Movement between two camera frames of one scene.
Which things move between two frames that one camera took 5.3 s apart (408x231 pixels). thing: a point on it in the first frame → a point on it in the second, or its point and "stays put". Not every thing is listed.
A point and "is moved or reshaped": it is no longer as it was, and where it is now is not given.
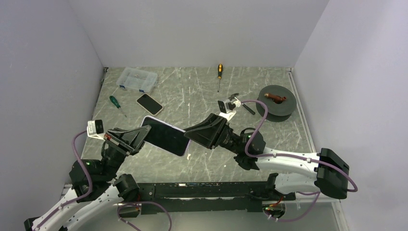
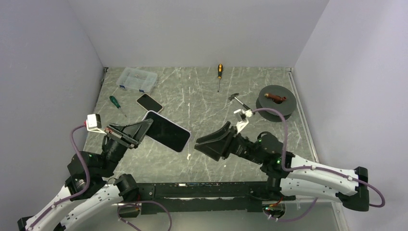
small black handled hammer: x=233 y=96 stays put
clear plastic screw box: x=137 y=79 stays put
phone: x=166 y=136 is moved or reshaped
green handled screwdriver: x=116 y=103 stays put
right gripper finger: x=212 y=119 → x=225 y=130
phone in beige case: x=151 y=105 stays put
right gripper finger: x=207 y=135 → x=216 y=149
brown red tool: x=275 y=98 stays put
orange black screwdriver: x=220 y=72 stays put
